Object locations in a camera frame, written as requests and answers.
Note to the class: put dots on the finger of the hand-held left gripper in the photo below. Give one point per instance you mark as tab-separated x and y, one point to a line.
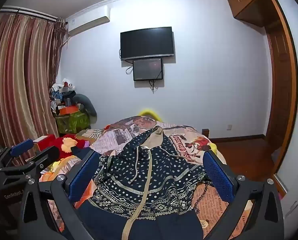
22	146
46	154

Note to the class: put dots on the dark curtain rod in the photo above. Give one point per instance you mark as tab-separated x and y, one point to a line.
28	13

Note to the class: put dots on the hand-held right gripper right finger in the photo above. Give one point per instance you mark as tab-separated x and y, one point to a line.
219	177

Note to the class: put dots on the red box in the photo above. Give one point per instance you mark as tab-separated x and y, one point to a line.
43	141

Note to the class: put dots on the wooden overhead cabinet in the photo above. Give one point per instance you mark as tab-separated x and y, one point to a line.
249	5

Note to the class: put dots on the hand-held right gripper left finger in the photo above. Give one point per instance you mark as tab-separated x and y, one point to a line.
83	177

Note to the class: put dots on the wooden door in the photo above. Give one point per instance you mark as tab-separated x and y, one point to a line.
280	80

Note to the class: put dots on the large black wall television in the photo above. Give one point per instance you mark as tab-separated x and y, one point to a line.
147	42

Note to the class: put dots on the orange box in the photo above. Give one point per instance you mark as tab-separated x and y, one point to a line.
68	110

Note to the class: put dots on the pile of mixed clutter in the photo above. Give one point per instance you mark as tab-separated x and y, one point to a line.
61	92

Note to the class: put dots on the grey plush pillow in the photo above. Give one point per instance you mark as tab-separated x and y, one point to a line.
87	102

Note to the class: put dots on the white air conditioner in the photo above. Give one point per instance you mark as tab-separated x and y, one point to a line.
88	21

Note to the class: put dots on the printed blanket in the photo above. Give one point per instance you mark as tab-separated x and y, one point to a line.
189	140

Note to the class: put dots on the orange cloth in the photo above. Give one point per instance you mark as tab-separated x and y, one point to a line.
87	190

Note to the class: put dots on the white wall socket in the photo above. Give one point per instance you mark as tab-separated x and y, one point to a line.
229	127

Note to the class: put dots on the small black wall monitor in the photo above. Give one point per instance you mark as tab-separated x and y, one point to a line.
147	68

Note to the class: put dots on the navy patterned hoodie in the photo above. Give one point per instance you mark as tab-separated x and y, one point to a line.
144	175

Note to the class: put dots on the red plush toy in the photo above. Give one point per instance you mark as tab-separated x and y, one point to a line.
63	142

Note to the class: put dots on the striped red curtain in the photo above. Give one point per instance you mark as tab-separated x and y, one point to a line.
18	80

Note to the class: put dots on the wooden bed post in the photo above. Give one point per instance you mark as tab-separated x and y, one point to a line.
205	133

